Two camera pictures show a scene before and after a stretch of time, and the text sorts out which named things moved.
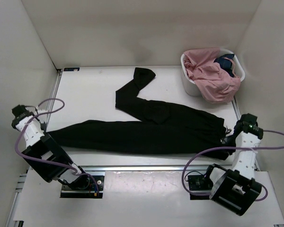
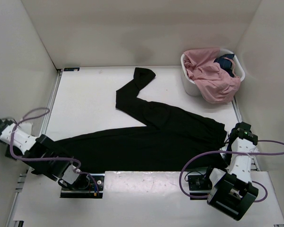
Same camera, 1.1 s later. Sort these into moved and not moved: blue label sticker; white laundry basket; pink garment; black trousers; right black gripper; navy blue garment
Moved: right black gripper; black trousers
Not moved: white laundry basket; blue label sticker; navy blue garment; pink garment
